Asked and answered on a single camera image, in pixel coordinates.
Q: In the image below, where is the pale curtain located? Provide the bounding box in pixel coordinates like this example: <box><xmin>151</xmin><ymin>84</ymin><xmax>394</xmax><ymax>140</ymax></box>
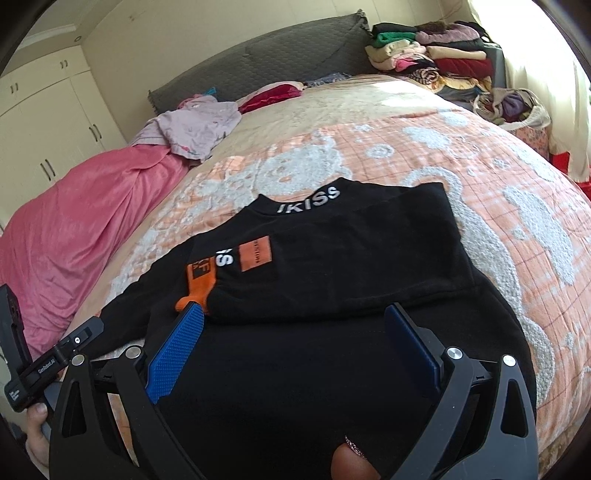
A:
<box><xmin>466</xmin><ymin>0</ymin><xmax>591</xmax><ymax>181</ymax></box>

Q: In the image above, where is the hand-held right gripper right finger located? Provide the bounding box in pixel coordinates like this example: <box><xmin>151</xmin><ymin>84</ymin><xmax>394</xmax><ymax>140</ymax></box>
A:
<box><xmin>383</xmin><ymin>302</ymin><xmax>541</xmax><ymax>480</ymax></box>

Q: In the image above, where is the cream wardrobe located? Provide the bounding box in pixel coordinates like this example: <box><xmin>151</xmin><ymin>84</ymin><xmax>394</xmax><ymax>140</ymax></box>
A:
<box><xmin>0</xmin><ymin>46</ymin><xmax>127</xmax><ymax>232</ymax></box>

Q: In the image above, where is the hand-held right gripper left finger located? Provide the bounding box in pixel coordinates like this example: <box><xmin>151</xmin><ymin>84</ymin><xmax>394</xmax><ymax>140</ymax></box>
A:
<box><xmin>48</xmin><ymin>302</ymin><xmax>206</xmax><ymax>480</ymax></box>

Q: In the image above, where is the red folded cloth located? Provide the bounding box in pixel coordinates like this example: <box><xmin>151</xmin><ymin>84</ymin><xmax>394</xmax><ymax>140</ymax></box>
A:
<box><xmin>238</xmin><ymin>80</ymin><xmax>305</xmax><ymax>114</ymax></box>

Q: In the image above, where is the lilac garment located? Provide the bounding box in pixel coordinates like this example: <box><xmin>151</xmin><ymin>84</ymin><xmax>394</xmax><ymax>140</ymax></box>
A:
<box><xmin>134</xmin><ymin>95</ymin><xmax>243</xmax><ymax>162</ymax></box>

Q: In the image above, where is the pile of folded clothes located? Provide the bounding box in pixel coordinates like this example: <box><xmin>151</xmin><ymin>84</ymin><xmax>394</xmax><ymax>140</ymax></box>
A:
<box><xmin>365</xmin><ymin>21</ymin><xmax>497</xmax><ymax>100</ymax></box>

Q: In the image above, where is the black sweater with orange patches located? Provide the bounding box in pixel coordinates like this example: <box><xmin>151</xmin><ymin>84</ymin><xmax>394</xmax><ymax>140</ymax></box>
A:
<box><xmin>76</xmin><ymin>178</ymin><xmax>539</xmax><ymax>480</ymax></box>

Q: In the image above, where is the pink blanket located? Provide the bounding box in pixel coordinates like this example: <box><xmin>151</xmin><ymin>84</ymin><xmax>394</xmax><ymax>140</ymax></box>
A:
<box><xmin>0</xmin><ymin>143</ymin><xmax>190</xmax><ymax>361</ymax></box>

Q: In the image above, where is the grey quilted headboard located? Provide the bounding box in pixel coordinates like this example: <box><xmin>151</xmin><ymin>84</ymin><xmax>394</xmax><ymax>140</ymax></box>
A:
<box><xmin>148</xmin><ymin>11</ymin><xmax>375</xmax><ymax>116</ymax></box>

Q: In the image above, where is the blue patterned cloth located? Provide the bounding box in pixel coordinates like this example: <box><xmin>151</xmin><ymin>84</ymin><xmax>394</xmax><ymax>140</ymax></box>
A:
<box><xmin>305</xmin><ymin>71</ymin><xmax>354</xmax><ymax>88</ymax></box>

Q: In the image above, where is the person's left hand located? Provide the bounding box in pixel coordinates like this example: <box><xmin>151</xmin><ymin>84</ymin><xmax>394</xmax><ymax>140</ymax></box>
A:
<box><xmin>24</xmin><ymin>401</ymin><xmax>63</xmax><ymax>468</ymax></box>

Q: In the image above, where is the person's right hand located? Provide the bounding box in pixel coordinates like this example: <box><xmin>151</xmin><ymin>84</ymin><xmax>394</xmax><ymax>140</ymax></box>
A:
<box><xmin>331</xmin><ymin>436</ymin><xmax>385</xmax><ymax>480</ymax></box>

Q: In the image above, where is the orange and white tufted blanket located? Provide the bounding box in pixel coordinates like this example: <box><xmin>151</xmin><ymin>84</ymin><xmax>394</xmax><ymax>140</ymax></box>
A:
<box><xmin>99</xmin><ymin>108</ymin><xmax>591</xmax><ymax>462</ymax></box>

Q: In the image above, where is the cloth bag of clothes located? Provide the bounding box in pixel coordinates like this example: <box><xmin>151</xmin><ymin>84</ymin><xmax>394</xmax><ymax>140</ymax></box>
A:
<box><xmin>471</xmin><ymin>88</ymin><xmax>552</xmax><ymax>130</ymax></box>

